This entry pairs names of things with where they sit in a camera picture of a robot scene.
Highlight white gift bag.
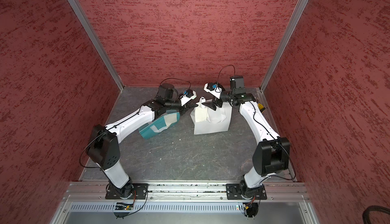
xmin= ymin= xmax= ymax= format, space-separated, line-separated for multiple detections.
xmin=191 ymin=100 xmax=232 ymax=135

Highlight teal gift bag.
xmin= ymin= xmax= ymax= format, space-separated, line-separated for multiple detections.
xmin=139 ymin=110 xmax=180 ymax=139

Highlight white receipt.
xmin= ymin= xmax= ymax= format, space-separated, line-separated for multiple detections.
xmin=194 ymin=101 xmax=208 ymax=122

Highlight small white stapler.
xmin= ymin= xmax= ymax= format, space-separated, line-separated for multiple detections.
xmin=199 ymin=97 xmax=206 ymax=104

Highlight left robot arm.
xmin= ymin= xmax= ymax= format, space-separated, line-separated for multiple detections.
xmin=84 ymin=83 xmax=197 ymax=200

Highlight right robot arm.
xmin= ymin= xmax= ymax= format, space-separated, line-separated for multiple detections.
xmin=204 ymin=75 xmax=290 ymax=200

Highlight yellow pencil cup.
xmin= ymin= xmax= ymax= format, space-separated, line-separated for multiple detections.
xmin=258 ymin=103 xmax=266 ymax=113

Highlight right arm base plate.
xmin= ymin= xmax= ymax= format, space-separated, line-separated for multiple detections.
xmin=225 ymin=183 xmax=267 ymax=200

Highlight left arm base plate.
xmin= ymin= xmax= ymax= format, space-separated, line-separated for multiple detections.
xmin=105 ymin=183 xmax=149 ymax=201

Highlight aluminium front rail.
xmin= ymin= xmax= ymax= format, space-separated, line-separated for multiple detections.
xmin=62 ymin=180 xmax=312 ymax=203

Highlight right corner aluminium post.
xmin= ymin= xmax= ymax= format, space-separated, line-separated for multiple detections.
xmin=260 ymin=0 xmax=309 ymax=93

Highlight corner aluminium post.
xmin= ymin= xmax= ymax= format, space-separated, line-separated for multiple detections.
xmin=260 ymin=0 xmax=309 ymax=93
xmin=67 ymin=0 xmax=125 ymax=92

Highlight perforated cable tray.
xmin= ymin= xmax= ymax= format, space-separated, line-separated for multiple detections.
xmin=69 ymin=202 xmax=244 ymax=213

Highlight left corner aluminium post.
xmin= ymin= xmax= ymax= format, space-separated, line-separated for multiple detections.
xmin=67 ymin=0 xmax=125 ymax=92

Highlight black cable bottom right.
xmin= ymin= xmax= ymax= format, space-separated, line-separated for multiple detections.
xmin=362 ymin=205 xmax=390 ymax=224

